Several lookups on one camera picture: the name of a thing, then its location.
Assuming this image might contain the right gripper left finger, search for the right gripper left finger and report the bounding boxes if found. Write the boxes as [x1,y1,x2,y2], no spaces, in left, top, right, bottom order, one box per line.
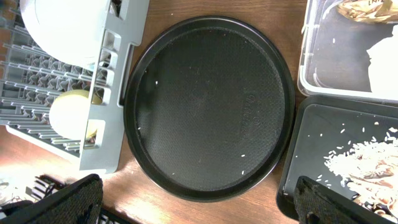
[1,174,103,224]

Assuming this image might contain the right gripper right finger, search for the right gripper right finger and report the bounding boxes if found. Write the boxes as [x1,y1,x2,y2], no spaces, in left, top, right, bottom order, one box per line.
[294,176,397,224]

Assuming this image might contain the food scraps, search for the food scraps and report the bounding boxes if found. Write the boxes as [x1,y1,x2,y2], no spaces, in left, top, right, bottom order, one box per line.
[324,126,397,223]

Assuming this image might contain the yellow plastic bowl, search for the yellow plastic bowl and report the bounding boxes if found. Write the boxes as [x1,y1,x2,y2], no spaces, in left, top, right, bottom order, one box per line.
[49,90,98,140]

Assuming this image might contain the white napkin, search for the white napkin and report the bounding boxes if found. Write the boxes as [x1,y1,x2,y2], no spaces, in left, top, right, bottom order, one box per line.
[367,25,397,96]

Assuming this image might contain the grey plate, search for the grey plate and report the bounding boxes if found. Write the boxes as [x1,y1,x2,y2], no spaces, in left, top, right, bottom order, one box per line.
[19,0,118,71]

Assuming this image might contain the gold foil wrapper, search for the gold foil wrapper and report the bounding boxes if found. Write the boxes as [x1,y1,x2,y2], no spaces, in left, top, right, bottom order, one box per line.
[337,0,397,24]

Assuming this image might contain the grey dishwasher rack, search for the grey dishwasher rack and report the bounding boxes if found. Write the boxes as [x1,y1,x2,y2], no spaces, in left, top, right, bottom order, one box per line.
[1,1,149,174]

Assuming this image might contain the black rectangular tray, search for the black rectangular tray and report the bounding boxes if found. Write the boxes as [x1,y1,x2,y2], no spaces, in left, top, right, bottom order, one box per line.
[276,95,397,220]

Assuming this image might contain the round black tray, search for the round black tray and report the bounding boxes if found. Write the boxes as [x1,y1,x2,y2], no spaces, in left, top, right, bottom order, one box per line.
[124,16,295,202]

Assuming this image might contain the clear plastic bin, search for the clear plastic bin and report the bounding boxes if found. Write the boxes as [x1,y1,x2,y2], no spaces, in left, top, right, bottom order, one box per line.
[297,0,397,103]

